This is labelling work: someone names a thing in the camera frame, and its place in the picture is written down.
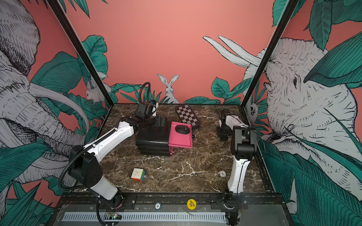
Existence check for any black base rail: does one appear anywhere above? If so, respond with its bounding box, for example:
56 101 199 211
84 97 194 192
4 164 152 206
54 191 288 212

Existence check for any colourful puzzle cube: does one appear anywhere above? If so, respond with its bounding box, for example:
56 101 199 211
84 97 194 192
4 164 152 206
131 168 145 181

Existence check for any black computer mouse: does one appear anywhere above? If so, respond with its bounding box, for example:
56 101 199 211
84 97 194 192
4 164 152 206
175 125 190 135

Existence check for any red white chess board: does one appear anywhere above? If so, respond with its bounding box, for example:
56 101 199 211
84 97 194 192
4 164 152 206
175 104 201 130

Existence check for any black drawer cabinet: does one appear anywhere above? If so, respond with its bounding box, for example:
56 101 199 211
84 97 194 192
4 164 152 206
135 124 171 156

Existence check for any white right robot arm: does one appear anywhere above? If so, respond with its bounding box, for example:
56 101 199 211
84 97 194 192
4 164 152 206
216 113 257 194

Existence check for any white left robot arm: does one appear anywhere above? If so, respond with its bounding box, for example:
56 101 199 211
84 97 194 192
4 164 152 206
65 115 167 206

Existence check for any black frame post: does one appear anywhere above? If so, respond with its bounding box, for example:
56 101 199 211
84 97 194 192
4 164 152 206
47 0 114 108
241 0 298 108

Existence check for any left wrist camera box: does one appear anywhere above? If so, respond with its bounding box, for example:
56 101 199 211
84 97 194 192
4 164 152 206
133 100 158 120

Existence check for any black corrugated cable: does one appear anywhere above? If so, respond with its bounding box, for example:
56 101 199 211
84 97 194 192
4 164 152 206
57 152 85 191

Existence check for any white ribbed strip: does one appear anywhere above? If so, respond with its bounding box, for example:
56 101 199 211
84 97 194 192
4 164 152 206
61 212 226 223

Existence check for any yellow round sticker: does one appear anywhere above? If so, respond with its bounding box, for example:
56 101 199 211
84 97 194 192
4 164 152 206
187 199 197 210

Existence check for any black frame post right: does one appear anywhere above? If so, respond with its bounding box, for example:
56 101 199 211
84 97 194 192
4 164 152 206
241 0 298 108

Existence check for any pink drawer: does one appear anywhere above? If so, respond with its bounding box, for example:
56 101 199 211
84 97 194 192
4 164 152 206
168 121 192 149

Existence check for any black frame post left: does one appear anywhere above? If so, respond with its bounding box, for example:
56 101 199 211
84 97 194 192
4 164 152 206
47 0 114 108

